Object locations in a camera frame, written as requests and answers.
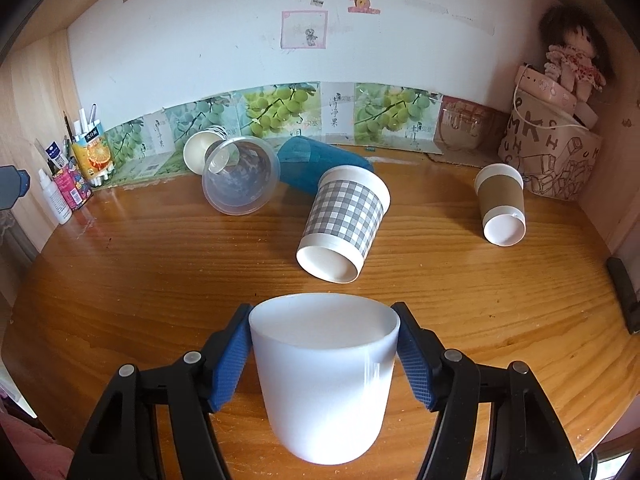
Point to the grape print cardboard panel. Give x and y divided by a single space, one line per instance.
280 115

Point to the rag doll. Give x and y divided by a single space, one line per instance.
575 55

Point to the white glue bottle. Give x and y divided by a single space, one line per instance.
55 200

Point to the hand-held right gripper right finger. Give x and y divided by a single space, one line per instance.
415 360

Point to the grey blue object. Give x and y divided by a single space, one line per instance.
12 187

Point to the clear plastic cup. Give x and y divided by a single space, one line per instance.
240 177

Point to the brown sleeved paper cup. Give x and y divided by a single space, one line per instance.
501 200

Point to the black flat device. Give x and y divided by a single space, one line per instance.
622 295

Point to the grey checkered paper cup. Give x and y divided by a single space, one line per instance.
345 220

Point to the pink box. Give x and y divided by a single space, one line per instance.
545 87

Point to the patterned round storage box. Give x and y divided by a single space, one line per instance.
550 155

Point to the white striped paper cup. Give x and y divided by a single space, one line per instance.
200 149

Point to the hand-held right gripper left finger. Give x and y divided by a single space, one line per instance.
231 360

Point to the blue plastic cup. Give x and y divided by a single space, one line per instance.
320 162

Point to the orange print pen holder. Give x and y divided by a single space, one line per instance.
92 155

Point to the pink print can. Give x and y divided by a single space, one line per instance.
72 187

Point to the clear plastic container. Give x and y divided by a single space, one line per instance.
462 125

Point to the pink framed wall sticker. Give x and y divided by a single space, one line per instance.
303 30

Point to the white plastic cup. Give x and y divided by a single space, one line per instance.
320 380

